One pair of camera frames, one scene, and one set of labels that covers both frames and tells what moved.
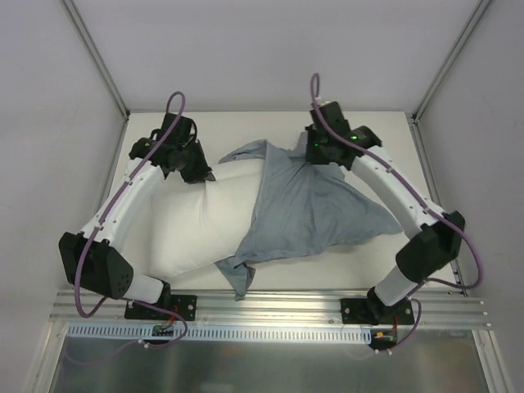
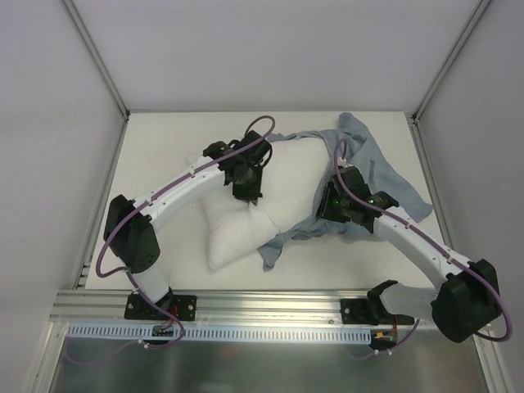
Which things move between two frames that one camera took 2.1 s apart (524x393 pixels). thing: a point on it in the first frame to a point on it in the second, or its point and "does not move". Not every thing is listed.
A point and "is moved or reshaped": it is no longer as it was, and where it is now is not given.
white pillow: [197, 224] is moved or reshaped
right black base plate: [366, 310] does not move
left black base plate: [184, 305] does not move
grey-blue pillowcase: [302, 207] is moved or reshaped
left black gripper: [196, 173] to [247, 190]
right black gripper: [321, 153] to [327, 203]
